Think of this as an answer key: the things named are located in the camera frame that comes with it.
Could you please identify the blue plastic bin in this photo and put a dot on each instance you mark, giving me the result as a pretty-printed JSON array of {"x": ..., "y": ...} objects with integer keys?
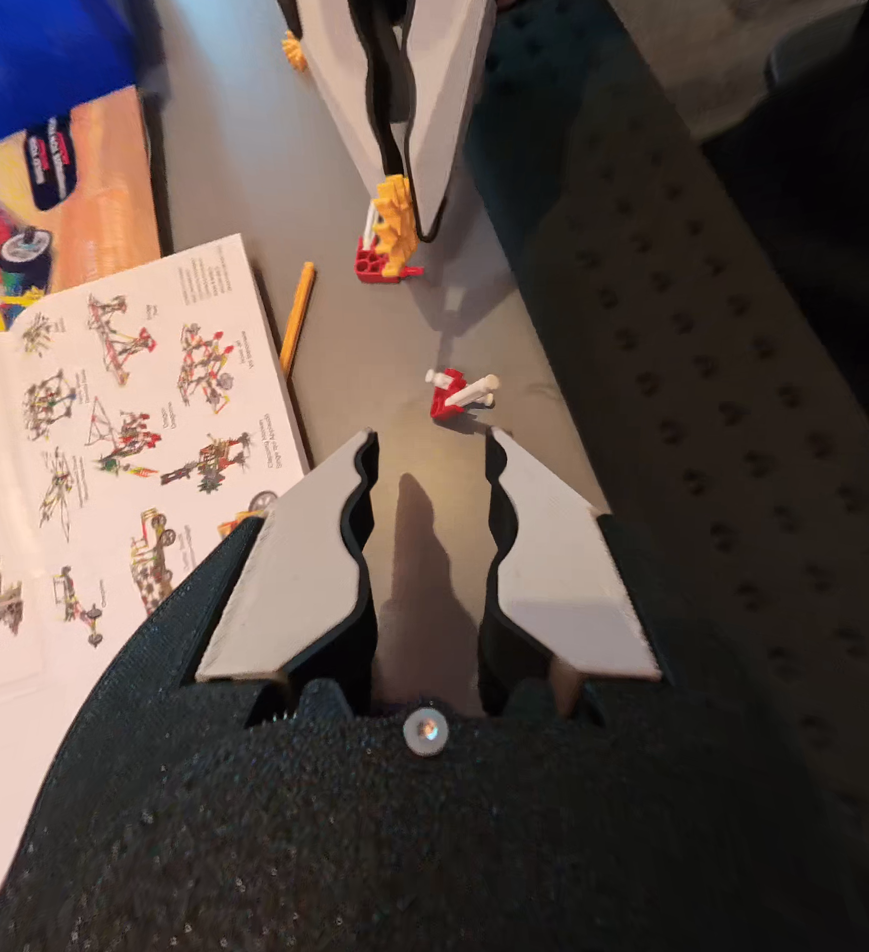
[{"x": 33, "y": 59}]

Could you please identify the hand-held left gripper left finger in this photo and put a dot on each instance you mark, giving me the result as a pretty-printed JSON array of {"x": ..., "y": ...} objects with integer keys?
[{"x": 286, "y": 587}]

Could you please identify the yellow toy rod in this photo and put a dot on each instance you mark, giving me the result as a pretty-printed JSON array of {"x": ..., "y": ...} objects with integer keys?
[{"x": 297, "y": 320}]

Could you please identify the orange printed toy box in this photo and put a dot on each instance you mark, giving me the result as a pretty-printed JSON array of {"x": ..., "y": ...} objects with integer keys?
[{"x": 107, "y": 186}]

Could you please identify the black dotted mat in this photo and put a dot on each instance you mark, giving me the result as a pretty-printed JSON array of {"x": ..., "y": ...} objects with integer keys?
[{"x": 702, "y": 409}]

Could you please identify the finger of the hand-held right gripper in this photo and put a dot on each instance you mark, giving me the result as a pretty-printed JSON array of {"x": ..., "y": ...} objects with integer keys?
[
  {"x": 449, "y": 74},
  {"x": 341, "y": 67}
]

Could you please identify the yellow toy connector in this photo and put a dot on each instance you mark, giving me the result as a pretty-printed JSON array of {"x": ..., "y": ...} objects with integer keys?
[{"x": 295, "y": 50}]

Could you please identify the black chair armrest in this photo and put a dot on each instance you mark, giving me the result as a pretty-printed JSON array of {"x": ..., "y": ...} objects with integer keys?
[{"x": 814, "y": 44}]

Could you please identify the red yellow connector assembly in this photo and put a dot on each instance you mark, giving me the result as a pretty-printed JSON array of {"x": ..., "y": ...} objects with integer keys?
[{"x": 390, "y": 216}]

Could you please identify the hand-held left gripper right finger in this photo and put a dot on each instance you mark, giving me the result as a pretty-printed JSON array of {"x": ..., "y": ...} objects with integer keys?
[{"x": 568, "y": 587}]

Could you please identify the white printed instruction booklet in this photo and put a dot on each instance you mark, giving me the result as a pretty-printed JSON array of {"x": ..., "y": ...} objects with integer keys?
[{"x": 144, "y": 357}]

